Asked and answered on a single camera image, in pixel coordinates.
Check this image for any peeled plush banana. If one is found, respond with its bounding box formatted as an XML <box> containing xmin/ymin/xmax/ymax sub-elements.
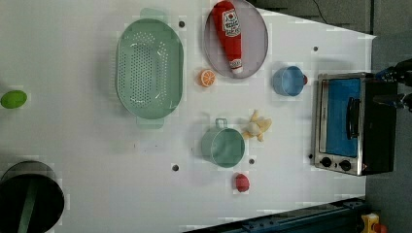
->
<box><xmin>242</xmin><ymin>110</ymin><xmax>272</xmax><ymax>142</ymax></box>

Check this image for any silver black toaster oven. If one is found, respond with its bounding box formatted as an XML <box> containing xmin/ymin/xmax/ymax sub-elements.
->
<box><xmin>314</xmin><ymin>73</ymin><xmax>397</xmax><ymax>176</ymax></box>

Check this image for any green metal mug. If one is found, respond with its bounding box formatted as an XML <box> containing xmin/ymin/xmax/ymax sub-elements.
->
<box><xmin>201</xmin><ymin>118</ymin><xmax>245</xmax><ymax>168</ymax></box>

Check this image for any orange slice toy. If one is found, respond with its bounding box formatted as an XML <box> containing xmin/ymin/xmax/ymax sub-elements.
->
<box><xmin>199</xmin><ymin>69</ymin><xmax>216</xmax><ymax>87</ymax></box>

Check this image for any red tomato toy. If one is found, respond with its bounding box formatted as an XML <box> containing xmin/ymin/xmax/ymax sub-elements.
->
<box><xmin>235</xmin><ymin>174</ymin><xmax>250</xmax><ymax>192</ymax></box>

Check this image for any grey round plate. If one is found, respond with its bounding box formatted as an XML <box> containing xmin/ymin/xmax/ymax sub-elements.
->
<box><xmin>203</xmin><ymin>0</ymin><xmax>268</xmax><ymax>79</ymax></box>

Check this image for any green plastic colander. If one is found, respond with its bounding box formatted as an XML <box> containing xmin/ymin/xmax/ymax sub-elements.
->
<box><xmin>116</xmin><ymin>8</ymin><xmax>184</xmax><ymax>129</ymax></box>

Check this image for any blue plastic cup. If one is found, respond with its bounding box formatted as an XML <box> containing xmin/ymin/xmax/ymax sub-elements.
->
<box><xmin>272</xmin><ymin>66</ymin><xmax>304</xmax><ymax>96</ymax></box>

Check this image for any red plush ketchup bottle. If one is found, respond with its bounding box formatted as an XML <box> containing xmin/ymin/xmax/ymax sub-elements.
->
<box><xmin>212</xmin><ymin>0</ymin><xmax>243</xmax><ymax>74</ymax></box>

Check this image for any black round container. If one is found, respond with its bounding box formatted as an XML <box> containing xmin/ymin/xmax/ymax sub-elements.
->
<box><xmin>0</xmin><ymin>161</ymin><xmax>65</xmax><ymax>233</ymax></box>

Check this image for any green lime toy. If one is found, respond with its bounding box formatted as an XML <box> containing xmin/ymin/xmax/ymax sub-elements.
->
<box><xmin>1</xmin><ymin>90</ymin><xmax>27</xmax><ymax>109</ymax></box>

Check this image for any yellow red emergency button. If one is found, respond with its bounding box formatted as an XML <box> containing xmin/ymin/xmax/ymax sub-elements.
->
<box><xmin>361</xmin><ymin>214</ymin><xmax>388</xmax><ymax>233</ymax></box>

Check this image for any blue metal frame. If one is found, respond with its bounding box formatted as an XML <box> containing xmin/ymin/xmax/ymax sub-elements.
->
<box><xmin>186</xmin><ymin>198</ymin><xmax>370</xmax><ymax>233</ymax></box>

